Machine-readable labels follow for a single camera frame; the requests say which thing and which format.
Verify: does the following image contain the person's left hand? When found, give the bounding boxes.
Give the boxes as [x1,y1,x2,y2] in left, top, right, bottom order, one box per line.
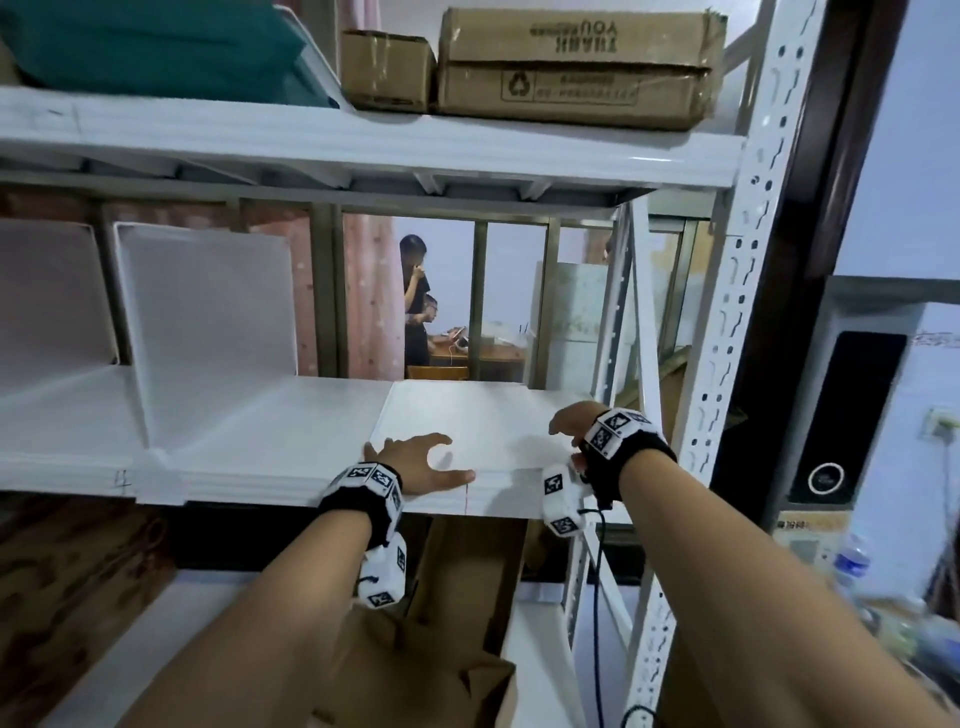
[363,432,478,496]

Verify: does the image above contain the person's right hand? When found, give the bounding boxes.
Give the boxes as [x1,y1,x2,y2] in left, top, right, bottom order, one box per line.
[547,401,613,453]

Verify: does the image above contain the white plastic divider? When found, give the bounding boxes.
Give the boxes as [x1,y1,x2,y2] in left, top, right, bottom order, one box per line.
[112,221,301,496]
[0,217,121,391]
[367,378,598,481]

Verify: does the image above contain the white metal shelving rack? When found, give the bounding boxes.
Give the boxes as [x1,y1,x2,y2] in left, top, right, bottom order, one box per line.
[0,0,826,728]

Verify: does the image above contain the person's left forearm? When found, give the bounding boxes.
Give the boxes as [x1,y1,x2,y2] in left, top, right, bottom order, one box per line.
[116,513,375,728]

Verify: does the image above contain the person's right forearm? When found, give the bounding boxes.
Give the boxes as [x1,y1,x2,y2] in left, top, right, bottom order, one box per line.
[618,449,954,728]

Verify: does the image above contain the open brown box lower shelf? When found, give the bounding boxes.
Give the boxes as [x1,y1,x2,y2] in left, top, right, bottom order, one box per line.
[311,599,519,728]

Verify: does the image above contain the black wristband with markers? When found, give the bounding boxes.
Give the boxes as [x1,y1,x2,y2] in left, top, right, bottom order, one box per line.
[577,408,678,511]
[318,462,406,549]

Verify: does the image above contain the leaning brown cardboard box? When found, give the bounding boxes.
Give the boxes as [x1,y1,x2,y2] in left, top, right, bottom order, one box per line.
[644,344,751,440]

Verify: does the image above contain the white foam boxes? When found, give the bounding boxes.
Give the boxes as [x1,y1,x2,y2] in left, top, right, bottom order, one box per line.
[532,258,639,388]

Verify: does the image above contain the wooden table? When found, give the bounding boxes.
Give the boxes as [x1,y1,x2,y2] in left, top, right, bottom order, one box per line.
[404,341,530,384]

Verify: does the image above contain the pink dotted curtain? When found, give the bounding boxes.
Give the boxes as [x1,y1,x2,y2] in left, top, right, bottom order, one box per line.
[0,191,410,380]

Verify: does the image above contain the steel framed glass partition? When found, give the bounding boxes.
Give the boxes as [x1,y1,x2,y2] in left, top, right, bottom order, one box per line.
[0,168,714,391]

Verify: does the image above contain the white kiosk with black panel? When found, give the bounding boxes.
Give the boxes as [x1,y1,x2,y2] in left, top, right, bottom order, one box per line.
[764,273,960,601]

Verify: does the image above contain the clear water bottle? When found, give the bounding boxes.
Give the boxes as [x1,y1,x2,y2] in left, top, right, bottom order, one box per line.
[832,528,875,601]

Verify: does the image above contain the large printed cardboard box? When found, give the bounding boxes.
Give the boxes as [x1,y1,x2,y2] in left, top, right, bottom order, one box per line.
[434,7,729,133]

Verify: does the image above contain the red printed cardboard box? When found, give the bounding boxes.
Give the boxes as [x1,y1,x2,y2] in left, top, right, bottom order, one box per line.
[0,494,178,728]

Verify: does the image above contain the small taped cardboard box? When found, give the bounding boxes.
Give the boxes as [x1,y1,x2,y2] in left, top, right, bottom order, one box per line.
[339,28,439,115]

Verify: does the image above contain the green plastic package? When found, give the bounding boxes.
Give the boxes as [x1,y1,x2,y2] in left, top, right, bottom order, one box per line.
[0,0,343,110]

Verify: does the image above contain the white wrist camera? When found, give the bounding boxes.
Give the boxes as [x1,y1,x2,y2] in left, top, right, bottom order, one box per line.
[356,532,410,610]
[541,463,594,540]

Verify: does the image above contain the black camera cable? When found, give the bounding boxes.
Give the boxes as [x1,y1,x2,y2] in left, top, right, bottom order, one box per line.
[577,508,661,728]

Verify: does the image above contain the dark wooden frame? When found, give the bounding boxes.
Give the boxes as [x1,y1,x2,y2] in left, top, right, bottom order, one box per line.
[708,0,913,526]

